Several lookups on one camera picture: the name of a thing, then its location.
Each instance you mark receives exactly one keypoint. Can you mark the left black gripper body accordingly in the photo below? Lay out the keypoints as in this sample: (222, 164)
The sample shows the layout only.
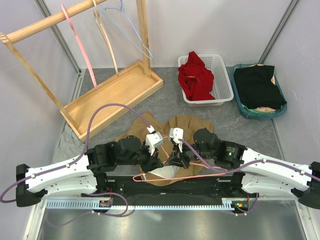
(145, 159)

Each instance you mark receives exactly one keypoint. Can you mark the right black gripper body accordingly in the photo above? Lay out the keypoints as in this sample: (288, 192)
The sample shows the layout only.
(187, 155)

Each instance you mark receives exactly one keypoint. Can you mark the tan skirt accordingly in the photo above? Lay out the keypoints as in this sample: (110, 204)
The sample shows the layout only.
(189, 124)

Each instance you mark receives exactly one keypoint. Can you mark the pink wire hanger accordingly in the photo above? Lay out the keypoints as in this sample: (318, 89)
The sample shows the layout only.
(171, 174)

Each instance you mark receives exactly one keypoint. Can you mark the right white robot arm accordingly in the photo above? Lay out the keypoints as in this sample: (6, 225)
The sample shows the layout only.
(252, 172)

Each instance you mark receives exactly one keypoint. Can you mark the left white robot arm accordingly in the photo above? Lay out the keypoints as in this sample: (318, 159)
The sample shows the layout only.
(86, 174)

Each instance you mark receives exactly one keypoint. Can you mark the wooden hanger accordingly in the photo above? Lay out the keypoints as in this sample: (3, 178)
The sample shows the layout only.
(103, 32)

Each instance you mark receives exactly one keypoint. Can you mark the pink plastic hanger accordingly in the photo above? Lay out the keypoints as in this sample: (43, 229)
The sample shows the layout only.
(81, 47)

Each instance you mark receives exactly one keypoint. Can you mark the white plastic basket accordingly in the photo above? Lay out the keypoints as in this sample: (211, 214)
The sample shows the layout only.
(221, 89)

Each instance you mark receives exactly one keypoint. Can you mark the teal plastic basket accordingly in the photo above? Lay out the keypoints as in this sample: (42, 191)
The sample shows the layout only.
(244, 111)

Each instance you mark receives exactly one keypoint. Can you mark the red garment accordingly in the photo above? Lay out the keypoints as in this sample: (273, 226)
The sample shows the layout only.
(195, 80)

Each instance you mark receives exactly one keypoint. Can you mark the black garment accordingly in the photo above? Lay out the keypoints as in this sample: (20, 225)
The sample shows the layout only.
(256, 87)

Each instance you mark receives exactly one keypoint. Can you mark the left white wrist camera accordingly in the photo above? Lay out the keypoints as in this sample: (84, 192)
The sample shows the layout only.
(153, 140)

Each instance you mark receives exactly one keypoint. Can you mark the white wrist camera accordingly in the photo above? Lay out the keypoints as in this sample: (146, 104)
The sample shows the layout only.
(175, 136)
(153, 140)

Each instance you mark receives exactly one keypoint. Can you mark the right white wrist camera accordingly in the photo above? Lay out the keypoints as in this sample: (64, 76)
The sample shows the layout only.
(175, 136)

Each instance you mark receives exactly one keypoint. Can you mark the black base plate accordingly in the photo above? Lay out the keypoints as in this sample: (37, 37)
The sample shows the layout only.
(207, 190)

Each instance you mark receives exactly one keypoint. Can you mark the slotted cable duct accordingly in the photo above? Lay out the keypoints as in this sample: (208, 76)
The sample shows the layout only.
(77, 204)

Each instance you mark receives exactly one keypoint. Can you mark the blue wire hanger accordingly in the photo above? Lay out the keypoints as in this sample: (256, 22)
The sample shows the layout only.
(127, 29)

